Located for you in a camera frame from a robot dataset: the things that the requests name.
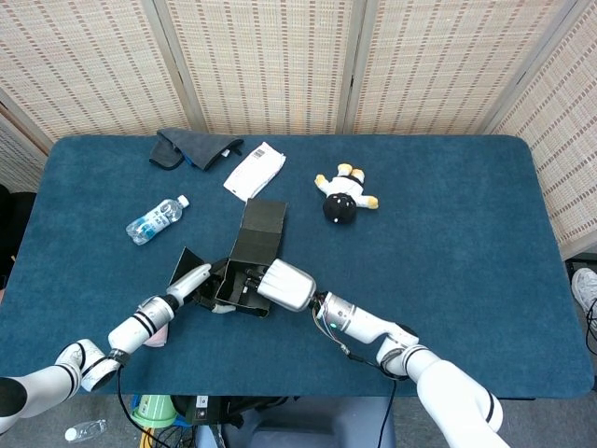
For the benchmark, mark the person in black clothing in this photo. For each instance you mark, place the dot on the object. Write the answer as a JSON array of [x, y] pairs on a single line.
[[18, 219]]

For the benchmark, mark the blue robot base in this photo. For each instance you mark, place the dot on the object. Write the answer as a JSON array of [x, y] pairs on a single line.
[[317, 424]]

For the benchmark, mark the black cardboard box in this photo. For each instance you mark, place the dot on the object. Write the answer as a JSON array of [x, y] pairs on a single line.
[[259, 228]]

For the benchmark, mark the grey folded cloth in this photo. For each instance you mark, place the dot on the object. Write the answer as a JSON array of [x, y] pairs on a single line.
[[200, 149]]

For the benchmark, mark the black and white plush doll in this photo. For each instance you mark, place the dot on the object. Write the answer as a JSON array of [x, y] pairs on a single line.
[[342, 191]]

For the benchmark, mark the white wet wipes pack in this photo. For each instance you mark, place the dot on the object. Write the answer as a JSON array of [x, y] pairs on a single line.
[[254, 172]]

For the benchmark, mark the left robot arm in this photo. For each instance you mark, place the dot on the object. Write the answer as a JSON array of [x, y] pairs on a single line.
[[135, 326]]

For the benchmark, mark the crushed clear plastic bottle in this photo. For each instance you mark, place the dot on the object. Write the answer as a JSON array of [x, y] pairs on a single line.
[[86, 430]]

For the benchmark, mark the blue felt table cover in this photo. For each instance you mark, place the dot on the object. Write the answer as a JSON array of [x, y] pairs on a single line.
[[443, 233]]

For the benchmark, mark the white sneaker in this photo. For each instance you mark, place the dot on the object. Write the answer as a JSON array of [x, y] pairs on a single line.
[[585, 289]]

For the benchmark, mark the clear plastic water bottle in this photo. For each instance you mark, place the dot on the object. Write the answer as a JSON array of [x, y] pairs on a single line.
[[156, 219]]

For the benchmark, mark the woven bamboo screen panel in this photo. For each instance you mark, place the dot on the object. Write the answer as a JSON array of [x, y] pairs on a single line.
[[569, 140], [93, 65], [443, 65], [270, 65], [14, 158]]

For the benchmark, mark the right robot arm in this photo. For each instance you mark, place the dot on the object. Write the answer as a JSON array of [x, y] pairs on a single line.
[[448, 382]]

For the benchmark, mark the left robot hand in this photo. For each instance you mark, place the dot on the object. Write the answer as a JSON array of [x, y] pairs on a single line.
[[189, 287]]

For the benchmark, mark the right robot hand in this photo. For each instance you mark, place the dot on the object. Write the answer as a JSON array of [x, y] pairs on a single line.
[[289, 287]]

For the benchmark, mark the green plastic cup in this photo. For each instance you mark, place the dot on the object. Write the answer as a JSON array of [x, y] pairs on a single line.
[[154, 410]]

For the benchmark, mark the pink tissue pack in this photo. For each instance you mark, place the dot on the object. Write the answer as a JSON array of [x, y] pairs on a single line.
[[158, 340]]

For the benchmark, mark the black box with white label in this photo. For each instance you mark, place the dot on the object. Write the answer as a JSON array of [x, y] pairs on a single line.
[[205, 415]]

